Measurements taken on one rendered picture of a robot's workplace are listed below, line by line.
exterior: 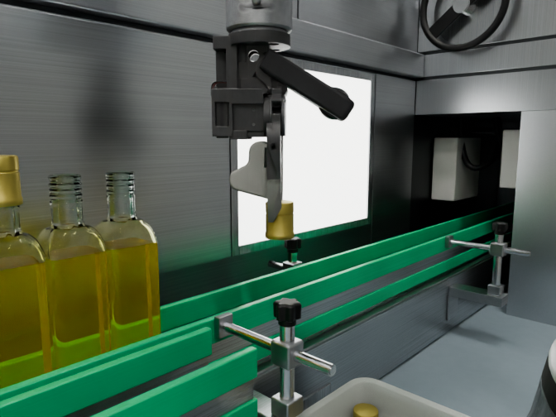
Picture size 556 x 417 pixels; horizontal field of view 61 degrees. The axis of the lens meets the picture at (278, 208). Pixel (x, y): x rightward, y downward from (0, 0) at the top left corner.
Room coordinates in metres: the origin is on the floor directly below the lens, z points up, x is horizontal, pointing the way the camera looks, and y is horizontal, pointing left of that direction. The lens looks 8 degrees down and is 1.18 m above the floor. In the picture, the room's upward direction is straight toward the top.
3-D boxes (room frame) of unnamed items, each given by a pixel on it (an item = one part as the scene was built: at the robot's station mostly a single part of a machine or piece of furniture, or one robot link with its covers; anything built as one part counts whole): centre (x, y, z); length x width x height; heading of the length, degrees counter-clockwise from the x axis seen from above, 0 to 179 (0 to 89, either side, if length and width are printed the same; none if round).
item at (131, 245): (0.50, 0.17, 0.99); 0.06 x 0.06 x 0.21; 46
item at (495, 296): (0.95, -0.43, 0.90); 0.17 x 0.05 x 0.23; 47
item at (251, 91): (0.56, 0.03, 1.23); 0.09 x 0.08 x 0.12; 88
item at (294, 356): (0.48, 0.01, 0.95); 0.17 x 0.03 x 0.12; 47
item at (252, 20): (0.56, 0.02, 1.31); 0.08 x 0.08 x 0.05
